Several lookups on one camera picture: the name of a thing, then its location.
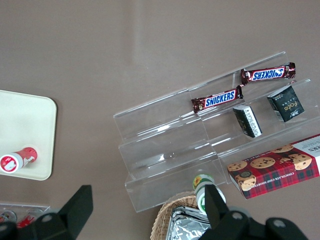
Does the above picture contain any black box with white side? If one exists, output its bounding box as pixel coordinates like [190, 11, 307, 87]
[232, 104, 263, 138]

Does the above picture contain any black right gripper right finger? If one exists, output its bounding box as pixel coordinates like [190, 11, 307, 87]
[203, 184, 266, 240]

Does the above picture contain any black Foce box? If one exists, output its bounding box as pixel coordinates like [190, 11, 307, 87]
[266, 84, 305, 123]

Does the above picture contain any clear acrylic bottle rack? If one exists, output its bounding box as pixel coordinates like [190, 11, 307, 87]
[0, 203, 51, 226]

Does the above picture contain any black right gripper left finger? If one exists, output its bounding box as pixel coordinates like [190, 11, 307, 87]
[16, 184, 94, 240]

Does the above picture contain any aluminium foil container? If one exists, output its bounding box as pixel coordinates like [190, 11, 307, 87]
[166, 206, 213, 240]

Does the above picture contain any red tartan cookie box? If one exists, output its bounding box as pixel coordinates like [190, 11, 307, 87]
[226, 133, 320, 200]

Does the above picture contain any Snickers bar brown wrapper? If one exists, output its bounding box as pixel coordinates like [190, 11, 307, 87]
[191, 85, 244, 114]
[240, 61, 297, 87]

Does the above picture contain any cream plastic tray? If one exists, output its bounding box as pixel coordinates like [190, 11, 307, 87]
[0, 89, 58, 181]

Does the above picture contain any green white sunflower bottle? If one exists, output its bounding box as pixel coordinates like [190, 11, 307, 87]
[191, 174, 227, 216]

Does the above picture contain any light wicker basket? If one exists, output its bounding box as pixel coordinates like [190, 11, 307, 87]
[150, 191, 208, 240]

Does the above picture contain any red cup with white lid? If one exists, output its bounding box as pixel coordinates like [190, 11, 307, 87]
[0, 146, 39, 175]

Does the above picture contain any clear acrylic stepped shelf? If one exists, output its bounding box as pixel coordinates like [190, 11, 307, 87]
[187, 51, 320, 186]
[112, 87, 231, 214]

